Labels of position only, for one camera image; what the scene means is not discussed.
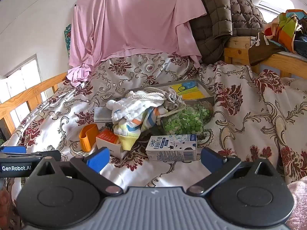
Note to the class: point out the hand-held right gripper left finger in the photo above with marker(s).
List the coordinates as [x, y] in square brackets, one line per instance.
[98, 160]

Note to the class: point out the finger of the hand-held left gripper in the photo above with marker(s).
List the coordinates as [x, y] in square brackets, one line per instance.
[49, 155]
[13, 149]

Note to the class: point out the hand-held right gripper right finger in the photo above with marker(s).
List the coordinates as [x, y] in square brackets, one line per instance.
[212, 160]

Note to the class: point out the orange heart-shaped cup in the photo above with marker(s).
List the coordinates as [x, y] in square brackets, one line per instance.
[85, 141]

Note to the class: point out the orange and white box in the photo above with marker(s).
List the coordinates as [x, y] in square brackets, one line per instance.
[108, 137]

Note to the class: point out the striped sock with yellow toe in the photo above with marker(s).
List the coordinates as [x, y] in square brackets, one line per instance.
[127, 136]

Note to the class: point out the grey face mask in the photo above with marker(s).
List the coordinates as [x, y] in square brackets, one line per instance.
[102, 115]

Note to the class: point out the grey tray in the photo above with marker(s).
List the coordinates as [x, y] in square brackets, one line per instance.
[209, 98]

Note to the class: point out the floral satin blanket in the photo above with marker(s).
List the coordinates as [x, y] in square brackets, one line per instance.
[239, 124]

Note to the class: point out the white milk carton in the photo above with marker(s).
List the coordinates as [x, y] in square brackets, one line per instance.
[168, 152]

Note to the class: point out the window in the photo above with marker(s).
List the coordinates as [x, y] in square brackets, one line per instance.
[21, 79]

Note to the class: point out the pink towel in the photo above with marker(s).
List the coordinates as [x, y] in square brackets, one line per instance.
[298, 203]

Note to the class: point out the brown quilted jacket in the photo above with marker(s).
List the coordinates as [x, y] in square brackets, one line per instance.
[215, 16]

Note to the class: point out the pink bed sheet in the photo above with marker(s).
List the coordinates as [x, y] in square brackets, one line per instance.
[134, 16]

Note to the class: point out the colourful clothes pile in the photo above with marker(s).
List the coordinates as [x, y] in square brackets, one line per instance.
[285, 28]

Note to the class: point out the wooden bed rail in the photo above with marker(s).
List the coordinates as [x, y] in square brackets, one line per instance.
[28, 93]

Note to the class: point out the wooden bed frame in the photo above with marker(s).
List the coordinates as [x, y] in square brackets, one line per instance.
[239, 52]

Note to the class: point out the teal patterned wall poster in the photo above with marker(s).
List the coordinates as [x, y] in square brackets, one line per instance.
[67, 37]

